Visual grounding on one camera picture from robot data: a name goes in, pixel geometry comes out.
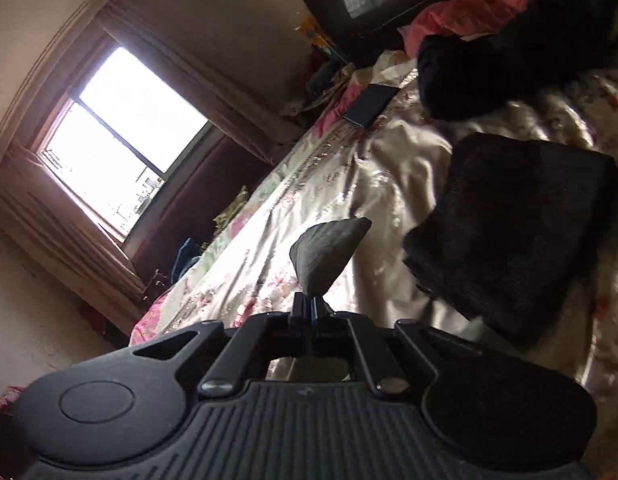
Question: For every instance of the yellow box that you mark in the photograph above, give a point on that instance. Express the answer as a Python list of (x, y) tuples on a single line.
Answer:
[(309, 30)]

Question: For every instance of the black folded pants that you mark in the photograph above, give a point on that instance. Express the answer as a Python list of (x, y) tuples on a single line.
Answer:
[(509, 230)]

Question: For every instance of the floral satin bedspread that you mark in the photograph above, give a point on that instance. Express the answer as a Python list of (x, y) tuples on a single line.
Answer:
[(339, 185)]

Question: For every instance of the window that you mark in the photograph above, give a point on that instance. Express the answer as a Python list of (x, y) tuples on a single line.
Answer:
[(124, 135)]

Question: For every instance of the blue item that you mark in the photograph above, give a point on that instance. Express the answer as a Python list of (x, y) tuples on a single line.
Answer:
[(186, 257)]

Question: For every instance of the beige curtain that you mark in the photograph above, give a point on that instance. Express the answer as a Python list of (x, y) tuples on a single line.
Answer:
[(199, 75)]

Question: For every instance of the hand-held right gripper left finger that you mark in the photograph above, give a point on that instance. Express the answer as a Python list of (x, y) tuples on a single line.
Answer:
[(300, 321)]

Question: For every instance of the pink purple cloth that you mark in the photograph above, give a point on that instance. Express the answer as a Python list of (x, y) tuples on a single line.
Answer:
[(4, 402)]

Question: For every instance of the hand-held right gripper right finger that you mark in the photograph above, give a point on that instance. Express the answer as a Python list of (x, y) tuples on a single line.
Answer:
[(314, 325)]

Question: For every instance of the black clothing pile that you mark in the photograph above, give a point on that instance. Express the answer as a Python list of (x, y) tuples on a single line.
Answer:
[(469, 75)]

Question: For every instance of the dark notebook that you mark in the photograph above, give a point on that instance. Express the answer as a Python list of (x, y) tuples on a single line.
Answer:
[(369, 105)]

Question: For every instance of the purple sofa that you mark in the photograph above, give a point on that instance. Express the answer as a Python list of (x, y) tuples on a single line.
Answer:
[(189, 195)]

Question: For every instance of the teal cloth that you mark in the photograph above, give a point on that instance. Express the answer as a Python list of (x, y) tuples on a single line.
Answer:
[(321, 80)]

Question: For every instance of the grey-green pants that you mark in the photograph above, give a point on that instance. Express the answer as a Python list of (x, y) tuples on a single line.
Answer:
[(326, 255)]

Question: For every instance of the dark wooden headboard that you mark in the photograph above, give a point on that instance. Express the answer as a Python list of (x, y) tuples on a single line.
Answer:
[(369, 15)]

